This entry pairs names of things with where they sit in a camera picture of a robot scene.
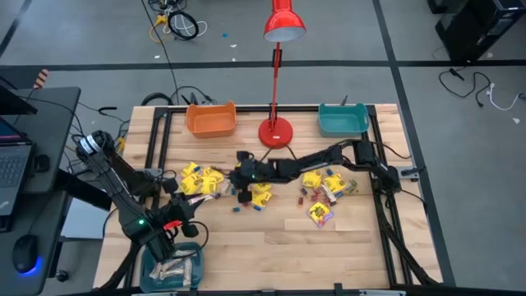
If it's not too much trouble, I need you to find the striped hazard marker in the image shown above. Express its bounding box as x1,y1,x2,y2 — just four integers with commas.
32,68,50,90

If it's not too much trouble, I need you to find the white floor cable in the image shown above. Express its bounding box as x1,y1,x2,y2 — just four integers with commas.
486,82,524,112

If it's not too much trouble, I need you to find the yellow floor cable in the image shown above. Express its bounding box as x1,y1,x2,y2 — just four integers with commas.
148,13,169,44

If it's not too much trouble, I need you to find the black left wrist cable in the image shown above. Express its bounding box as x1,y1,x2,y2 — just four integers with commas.
180,220,210,250

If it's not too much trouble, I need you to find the black computer mouse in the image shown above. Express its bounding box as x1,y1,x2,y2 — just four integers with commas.
11,234,40,274

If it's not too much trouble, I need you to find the dark blue plastic bin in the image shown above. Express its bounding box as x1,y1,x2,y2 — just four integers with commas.
138,241,205,293

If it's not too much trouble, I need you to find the black cable bundle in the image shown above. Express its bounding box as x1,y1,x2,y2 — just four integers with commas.
170,85,218,106

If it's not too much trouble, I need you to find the black computer tower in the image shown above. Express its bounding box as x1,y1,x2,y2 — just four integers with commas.
427,0,526,63

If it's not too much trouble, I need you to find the small black desk device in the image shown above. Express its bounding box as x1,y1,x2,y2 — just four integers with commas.
32,154,51,173

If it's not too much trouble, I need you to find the black coiled cable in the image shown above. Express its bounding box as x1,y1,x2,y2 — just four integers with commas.
167,10,201,41

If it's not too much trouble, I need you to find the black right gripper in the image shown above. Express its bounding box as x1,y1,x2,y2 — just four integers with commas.
228,150,270,203

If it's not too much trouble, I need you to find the black floor power cable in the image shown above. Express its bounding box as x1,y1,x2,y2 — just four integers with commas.
438,67,493,109

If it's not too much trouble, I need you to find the teal green plastic bin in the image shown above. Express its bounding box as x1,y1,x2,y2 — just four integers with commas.
317,102,371,139

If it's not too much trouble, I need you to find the black cable arc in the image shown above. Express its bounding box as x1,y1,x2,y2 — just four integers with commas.
141,92,175,107

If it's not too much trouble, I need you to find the red desk lamp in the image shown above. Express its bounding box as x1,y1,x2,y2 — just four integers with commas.
257,0,307,150

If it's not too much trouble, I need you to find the black laptop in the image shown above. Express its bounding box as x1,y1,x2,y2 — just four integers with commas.
0,117,34,218

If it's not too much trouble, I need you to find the orange plastic bin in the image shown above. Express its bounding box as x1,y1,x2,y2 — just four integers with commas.
185,100,238,140

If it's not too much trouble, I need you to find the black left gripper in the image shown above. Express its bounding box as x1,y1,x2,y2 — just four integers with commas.
158,178,209,238

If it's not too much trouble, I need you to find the black side desk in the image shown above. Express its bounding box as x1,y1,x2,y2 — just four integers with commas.
0,86,114,296

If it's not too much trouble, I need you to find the long black floor cable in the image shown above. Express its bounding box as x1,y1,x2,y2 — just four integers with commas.
141,0,181,106

